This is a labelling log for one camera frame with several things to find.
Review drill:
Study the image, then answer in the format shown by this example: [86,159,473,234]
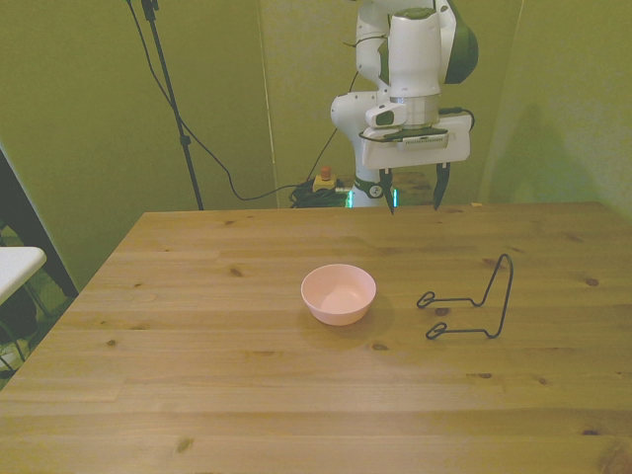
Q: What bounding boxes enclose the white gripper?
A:
[358,111,472,216]

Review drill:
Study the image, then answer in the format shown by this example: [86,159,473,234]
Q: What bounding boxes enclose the pink plastic bowl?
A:
[300,263,378,327]

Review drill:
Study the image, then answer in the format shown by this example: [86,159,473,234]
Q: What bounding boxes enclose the yellow emergency stop button box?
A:
[312,166,346,195]

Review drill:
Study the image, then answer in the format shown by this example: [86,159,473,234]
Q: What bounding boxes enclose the black tripod stand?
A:
[139,0,205,211]

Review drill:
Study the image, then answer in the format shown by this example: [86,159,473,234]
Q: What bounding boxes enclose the dark slanted board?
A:
[0,146,80,299]

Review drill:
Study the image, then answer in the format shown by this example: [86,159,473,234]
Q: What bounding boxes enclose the white side table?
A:
[0,246,48,303]

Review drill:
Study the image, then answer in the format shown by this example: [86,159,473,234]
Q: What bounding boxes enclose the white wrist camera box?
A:
[363,103,410,129]

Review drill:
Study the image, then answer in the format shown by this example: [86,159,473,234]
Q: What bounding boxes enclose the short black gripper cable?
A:
[437,106,476,130]

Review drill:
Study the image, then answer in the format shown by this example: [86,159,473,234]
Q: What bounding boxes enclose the coiled black cable bundle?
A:
[287,181,353,209]

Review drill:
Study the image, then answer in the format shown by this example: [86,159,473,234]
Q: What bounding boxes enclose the black wire rack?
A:
[416,253,515,342]

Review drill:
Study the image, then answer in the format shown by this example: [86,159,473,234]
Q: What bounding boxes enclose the long black cable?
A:
[123,0,317,202]

